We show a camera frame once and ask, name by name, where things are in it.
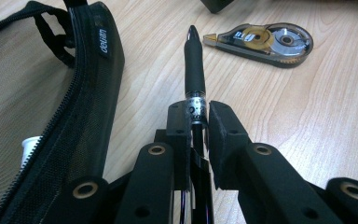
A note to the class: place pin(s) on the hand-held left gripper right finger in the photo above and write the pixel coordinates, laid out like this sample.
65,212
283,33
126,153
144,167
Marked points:
261,180

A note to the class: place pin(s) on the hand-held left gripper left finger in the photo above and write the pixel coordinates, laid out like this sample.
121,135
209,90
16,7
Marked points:
155,174

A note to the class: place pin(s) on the correction tape dispenser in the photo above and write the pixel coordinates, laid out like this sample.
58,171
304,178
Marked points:
261,43

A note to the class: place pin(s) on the black pen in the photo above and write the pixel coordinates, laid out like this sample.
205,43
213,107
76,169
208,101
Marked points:
194,68

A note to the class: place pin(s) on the white eraser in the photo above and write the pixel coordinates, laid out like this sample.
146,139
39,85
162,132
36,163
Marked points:
28,149

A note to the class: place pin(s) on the black mesh pencil case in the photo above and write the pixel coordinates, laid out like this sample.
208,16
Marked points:
43,109

